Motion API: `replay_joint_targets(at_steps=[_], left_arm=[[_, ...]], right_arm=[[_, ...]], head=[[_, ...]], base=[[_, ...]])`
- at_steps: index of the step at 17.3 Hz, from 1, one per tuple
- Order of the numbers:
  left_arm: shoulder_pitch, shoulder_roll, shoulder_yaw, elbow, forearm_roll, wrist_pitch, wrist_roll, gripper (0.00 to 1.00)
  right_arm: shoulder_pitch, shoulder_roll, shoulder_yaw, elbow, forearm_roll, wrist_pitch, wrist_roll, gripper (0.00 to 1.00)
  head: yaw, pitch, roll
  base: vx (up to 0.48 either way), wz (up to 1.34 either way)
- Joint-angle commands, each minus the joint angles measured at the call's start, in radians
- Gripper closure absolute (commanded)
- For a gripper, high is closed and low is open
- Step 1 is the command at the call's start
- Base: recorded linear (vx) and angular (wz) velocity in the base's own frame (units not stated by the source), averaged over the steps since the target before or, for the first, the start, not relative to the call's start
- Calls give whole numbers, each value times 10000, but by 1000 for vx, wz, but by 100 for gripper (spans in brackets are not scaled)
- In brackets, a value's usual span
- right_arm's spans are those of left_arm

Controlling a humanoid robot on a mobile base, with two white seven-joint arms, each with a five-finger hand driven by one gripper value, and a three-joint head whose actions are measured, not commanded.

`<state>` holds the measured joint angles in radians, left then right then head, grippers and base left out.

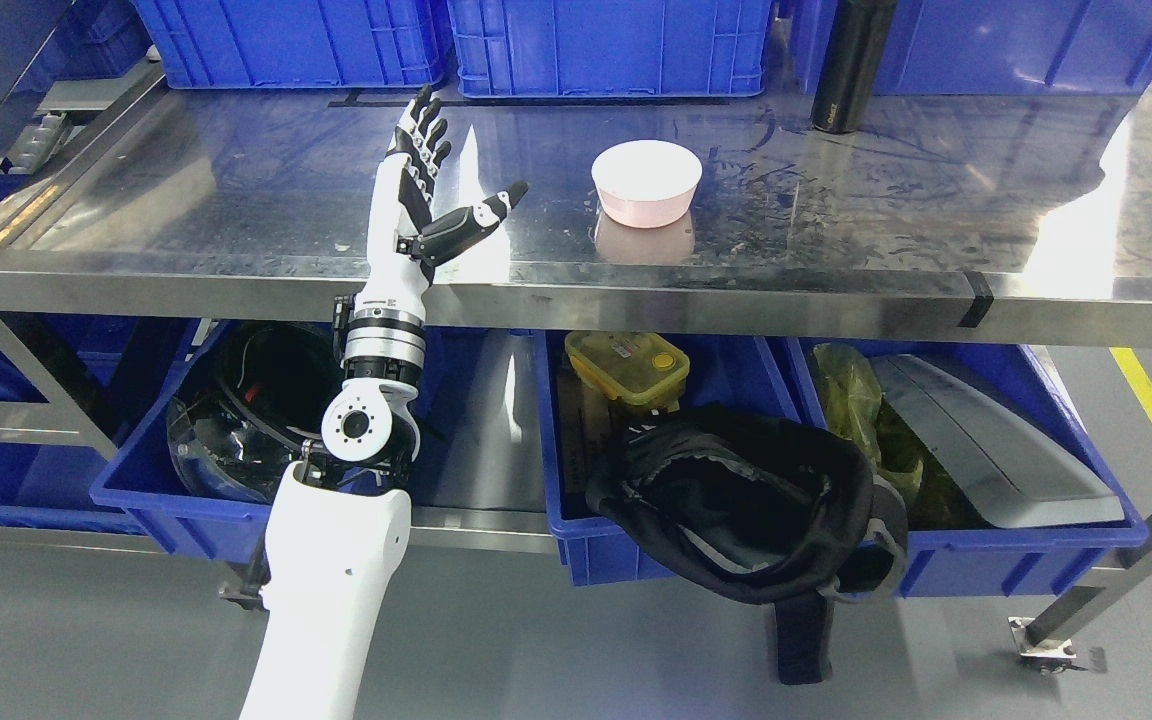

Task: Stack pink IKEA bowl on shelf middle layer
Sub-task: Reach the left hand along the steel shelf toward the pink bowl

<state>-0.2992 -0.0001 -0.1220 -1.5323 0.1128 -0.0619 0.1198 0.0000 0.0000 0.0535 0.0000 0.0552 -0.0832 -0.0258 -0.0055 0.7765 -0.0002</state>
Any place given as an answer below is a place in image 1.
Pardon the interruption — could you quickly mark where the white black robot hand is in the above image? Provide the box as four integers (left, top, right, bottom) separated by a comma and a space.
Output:
355, 85, 529, 320

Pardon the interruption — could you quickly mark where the pink ikea bowl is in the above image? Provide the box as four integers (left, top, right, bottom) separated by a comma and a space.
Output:
591, 138, 703, 229

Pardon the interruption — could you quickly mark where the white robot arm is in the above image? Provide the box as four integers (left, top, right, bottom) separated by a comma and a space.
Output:
238, 293, 425, 719

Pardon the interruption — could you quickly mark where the blue crate top middle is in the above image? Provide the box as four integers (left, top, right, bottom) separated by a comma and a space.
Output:
447, 1, 774, 101

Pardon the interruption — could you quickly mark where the blue crate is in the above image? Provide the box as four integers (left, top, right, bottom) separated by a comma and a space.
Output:
447, 1, 774, 101
793, 0, 1152, 97
132, 1, 453, 90

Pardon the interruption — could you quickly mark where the steel shelf rack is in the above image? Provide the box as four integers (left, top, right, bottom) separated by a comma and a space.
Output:
0, 45, 1152, 673

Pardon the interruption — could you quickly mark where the blue bin lower middle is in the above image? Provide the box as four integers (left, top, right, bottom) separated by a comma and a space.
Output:
532, 331, 806, 588

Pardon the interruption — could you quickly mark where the blue bin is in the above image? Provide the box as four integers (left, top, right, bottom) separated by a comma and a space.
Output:
90, 320, 447, 564
0, 313, 198, 536
786, 338, 1147, 597
532, 331, 806, 588

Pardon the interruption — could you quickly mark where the black helmet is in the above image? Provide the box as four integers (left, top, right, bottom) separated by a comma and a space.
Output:
165, 320, 342, 505

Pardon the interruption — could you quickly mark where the yellow lunch box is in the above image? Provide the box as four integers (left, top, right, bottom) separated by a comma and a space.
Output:
563, 331, 691, 414

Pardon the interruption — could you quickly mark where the blue crate top left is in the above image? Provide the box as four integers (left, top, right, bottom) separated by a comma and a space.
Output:
132, 1, 453, 90

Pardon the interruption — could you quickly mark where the blue bin lower left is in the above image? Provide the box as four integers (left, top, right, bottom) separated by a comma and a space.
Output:
90, 320, 447, 564

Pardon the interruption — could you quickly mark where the blue bin far left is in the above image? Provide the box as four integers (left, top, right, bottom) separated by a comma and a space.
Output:
0, 313, 198, 536

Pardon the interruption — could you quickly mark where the black bag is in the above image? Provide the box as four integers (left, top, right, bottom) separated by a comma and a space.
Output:
585, 404, 909, 685

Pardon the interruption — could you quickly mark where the green plastic bag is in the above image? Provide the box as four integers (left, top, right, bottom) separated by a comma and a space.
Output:
810, 342, 924, 503

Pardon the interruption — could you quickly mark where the black thermos bottle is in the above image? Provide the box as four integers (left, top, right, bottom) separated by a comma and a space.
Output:
812, 1, 899, 135

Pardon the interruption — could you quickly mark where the blue crate top right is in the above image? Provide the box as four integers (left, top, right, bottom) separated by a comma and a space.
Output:
793, 0, 1152, 97

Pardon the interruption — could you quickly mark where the grey plastic panel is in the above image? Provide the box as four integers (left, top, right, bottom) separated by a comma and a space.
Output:
870, 354, 1126, 529

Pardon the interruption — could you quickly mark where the blue bin lower right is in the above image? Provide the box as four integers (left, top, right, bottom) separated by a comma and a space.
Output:
786, 338, 1147, 597

